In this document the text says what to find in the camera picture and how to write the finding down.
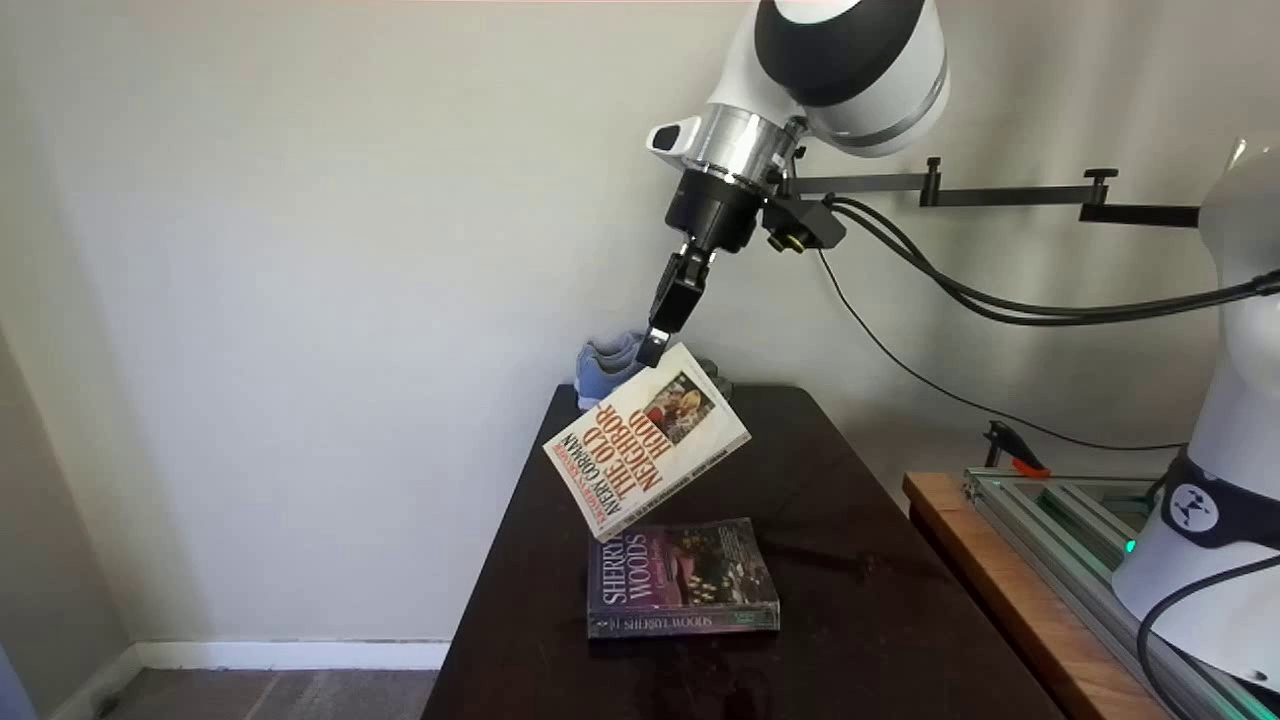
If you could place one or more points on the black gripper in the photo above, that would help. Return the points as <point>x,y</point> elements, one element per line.
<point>715,217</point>

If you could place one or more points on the white paperback book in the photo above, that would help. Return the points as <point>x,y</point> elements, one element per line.
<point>645,441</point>

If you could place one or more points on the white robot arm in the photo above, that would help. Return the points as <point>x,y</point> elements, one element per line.
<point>869,79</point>

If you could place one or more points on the dark paperback book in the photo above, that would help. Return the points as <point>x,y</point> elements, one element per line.
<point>701,579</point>

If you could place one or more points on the grey blue sneaker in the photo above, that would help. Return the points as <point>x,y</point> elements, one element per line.
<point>617,370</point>

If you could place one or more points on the wooden board base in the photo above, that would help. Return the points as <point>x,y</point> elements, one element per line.
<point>1034,618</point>

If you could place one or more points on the red black clamp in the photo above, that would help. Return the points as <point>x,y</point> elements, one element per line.
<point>1006,441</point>

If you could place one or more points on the white baseboard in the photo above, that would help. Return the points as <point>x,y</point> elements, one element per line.
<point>245,658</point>

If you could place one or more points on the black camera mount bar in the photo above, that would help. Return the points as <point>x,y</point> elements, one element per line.
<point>987,194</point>

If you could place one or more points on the aluminium rail frame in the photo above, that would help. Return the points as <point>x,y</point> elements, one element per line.
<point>1079,528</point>

